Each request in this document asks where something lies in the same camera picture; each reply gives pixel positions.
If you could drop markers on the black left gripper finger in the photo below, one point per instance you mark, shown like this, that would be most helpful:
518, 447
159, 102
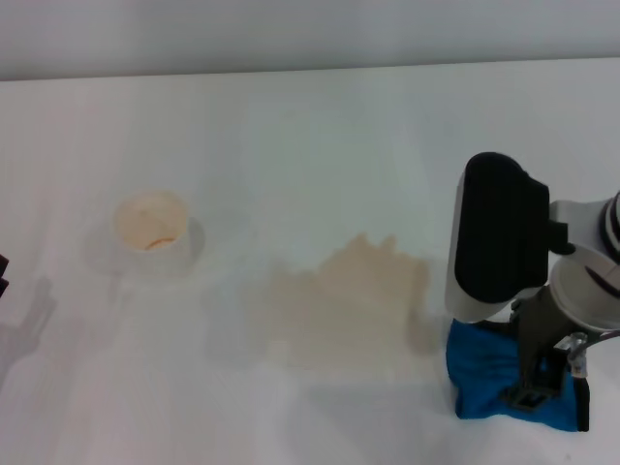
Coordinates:
3, 276

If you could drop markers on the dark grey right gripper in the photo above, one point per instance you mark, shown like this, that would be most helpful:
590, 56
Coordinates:
537, 329

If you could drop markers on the blue rag with black trim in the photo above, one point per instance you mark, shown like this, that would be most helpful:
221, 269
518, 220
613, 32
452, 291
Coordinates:
479, 378

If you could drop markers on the white paper cup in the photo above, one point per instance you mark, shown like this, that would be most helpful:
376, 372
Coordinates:
155, 242

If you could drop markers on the brown water stain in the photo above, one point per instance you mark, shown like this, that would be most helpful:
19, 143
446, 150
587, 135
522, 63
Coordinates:
339, 300

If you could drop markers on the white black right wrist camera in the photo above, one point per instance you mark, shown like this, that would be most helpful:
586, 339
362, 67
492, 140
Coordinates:
499, 232

